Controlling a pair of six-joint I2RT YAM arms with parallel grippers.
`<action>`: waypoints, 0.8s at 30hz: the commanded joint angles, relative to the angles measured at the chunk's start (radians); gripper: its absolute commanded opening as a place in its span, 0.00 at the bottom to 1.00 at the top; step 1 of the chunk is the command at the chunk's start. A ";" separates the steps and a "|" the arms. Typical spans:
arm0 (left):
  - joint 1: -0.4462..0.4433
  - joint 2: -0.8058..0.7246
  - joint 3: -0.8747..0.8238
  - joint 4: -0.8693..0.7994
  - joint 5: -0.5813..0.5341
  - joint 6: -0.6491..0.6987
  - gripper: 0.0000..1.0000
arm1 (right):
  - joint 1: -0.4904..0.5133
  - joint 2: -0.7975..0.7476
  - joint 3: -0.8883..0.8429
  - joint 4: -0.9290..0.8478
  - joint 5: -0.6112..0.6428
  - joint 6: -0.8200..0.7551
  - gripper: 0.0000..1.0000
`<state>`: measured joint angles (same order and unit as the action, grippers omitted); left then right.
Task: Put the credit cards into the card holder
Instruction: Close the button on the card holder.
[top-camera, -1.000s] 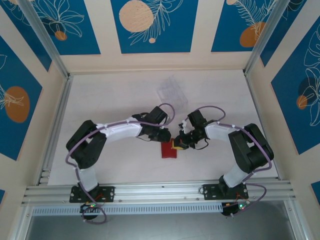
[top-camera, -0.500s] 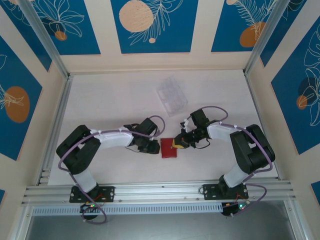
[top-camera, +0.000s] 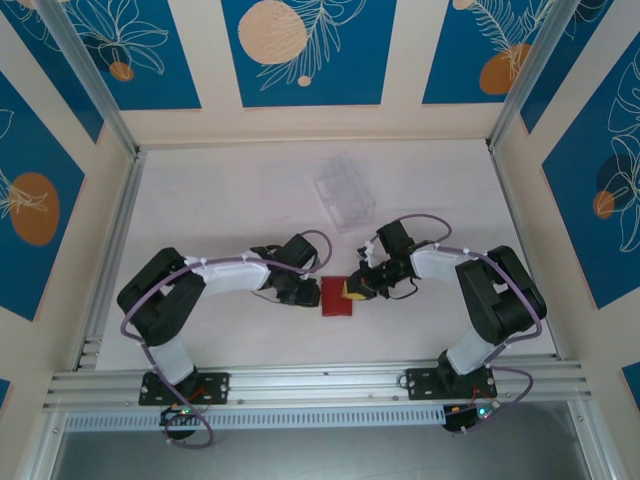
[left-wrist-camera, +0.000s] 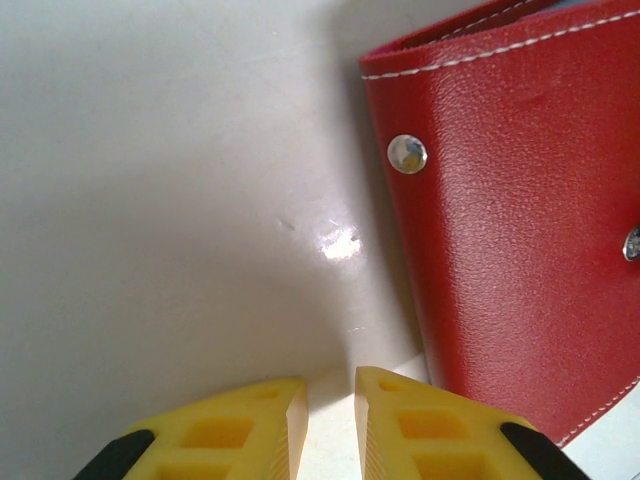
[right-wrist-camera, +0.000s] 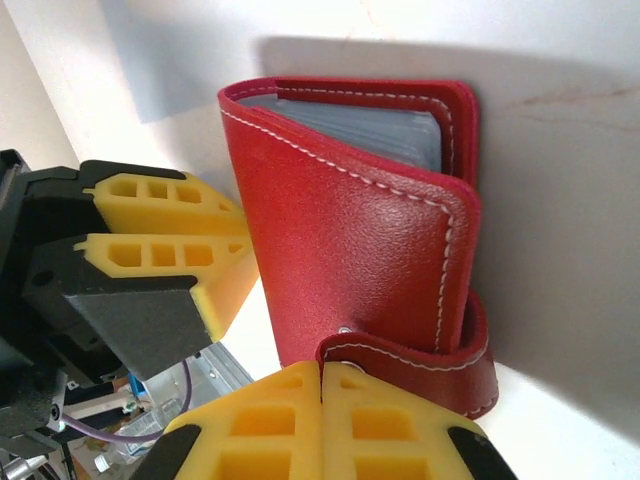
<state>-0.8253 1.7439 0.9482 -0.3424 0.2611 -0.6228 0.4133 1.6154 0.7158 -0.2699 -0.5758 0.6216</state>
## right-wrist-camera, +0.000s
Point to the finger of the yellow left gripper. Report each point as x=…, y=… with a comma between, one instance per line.
x=200, y=207
x=150, y=325

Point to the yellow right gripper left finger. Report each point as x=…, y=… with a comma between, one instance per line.
x=260, y=430

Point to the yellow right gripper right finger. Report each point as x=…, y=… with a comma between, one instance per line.
x=390, y=440

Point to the red leather card holder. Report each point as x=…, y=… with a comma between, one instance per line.
x=350, y=240

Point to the aluminium front rail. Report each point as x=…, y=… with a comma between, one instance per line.
x=220, y=370

